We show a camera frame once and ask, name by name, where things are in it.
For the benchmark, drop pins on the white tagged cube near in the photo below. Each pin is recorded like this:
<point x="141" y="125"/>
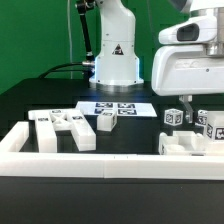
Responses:
<point x="173" y="117"/>

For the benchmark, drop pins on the white tagged cube far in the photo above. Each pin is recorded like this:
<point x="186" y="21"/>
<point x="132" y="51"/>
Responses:
<point x="201" y="118"/>

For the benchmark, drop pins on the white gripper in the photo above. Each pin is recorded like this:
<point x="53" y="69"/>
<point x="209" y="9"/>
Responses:
<point x="184" y="66"/>

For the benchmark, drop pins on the white U-shaped fence frame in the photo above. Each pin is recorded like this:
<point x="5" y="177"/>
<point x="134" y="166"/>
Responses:
<point x="15" y="162"/>

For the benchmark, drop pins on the white tagged cube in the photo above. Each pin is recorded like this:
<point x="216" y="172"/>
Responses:
<point x="173" y="117"/>
<point x="201" y="118"/>

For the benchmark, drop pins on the white tag marker sheet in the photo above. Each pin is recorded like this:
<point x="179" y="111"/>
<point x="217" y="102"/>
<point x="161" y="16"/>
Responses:
<point x="121" y="108"/>

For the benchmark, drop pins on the white chair back frame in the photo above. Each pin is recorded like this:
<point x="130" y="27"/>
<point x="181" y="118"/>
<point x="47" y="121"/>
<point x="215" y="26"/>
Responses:
<point x="49" y="122"/>

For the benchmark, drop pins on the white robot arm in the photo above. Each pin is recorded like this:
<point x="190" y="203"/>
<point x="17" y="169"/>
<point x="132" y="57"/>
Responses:
<point x="117" y="66"/>

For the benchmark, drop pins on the white chair seat block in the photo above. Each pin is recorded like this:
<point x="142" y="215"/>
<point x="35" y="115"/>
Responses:
<point x="189" y="143"/>

